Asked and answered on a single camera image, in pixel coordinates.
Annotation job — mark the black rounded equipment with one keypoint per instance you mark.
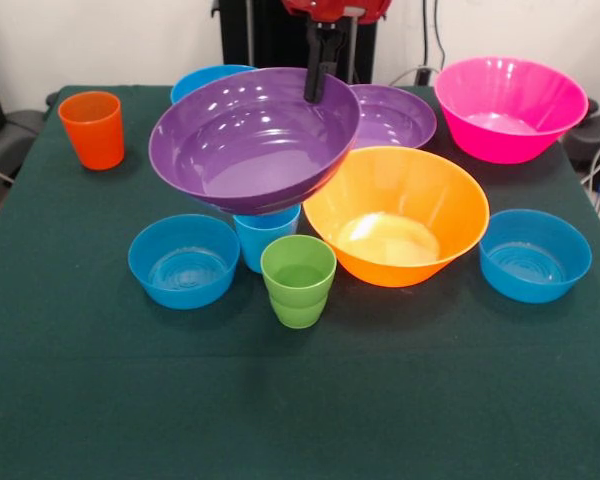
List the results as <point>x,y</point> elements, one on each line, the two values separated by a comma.
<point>597,135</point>

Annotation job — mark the dark green tablecloth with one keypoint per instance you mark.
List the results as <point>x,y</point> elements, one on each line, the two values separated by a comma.
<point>300,400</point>

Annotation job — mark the light blue plastic cup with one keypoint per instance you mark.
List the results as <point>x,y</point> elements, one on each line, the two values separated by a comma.
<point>260,240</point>

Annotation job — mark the black power plug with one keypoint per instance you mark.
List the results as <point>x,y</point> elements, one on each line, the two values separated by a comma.
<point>422,76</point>

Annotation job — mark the deep blue plastic bowl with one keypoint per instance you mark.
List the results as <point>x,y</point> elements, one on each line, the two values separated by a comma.
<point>195,82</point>

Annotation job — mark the green plastic cup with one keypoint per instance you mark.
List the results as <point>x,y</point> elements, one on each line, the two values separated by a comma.
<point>297,285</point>

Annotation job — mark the orange plastic bowl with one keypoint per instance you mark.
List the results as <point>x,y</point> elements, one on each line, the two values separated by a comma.
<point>395,225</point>

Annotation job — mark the pink plastic bowl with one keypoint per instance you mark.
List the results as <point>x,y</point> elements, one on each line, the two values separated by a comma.
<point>505,120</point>

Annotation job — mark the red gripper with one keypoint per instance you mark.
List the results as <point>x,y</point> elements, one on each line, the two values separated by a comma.
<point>330,9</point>

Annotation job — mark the shallow blue plastic bowl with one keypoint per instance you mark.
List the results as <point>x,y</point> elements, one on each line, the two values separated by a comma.
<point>185,265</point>
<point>535,260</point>

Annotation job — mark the orange plastic cup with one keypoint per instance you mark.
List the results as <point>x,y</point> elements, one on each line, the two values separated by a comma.
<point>92,135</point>

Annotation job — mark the purple plastic bowl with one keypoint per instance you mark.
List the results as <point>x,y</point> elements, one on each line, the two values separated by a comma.
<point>250,150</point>
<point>400,120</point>

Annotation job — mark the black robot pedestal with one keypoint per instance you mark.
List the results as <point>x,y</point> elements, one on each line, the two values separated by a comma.
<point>265,40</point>

